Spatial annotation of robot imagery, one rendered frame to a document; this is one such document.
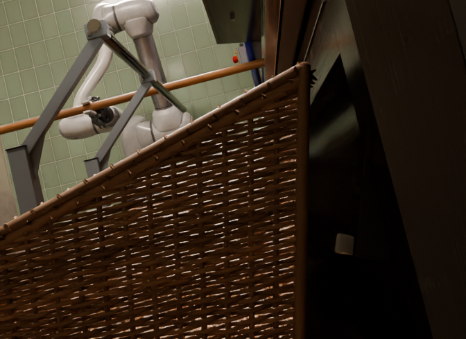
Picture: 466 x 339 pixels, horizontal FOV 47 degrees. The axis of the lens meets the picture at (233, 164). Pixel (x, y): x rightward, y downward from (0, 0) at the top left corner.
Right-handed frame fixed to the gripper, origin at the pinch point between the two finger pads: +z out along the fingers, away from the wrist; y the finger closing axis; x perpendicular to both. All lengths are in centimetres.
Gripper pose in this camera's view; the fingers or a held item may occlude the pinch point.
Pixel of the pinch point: (88, 107)
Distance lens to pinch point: 210.0
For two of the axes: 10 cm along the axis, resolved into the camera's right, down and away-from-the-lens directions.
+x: -9.7, 2.4, 0.5
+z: -0.6, -0.4, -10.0
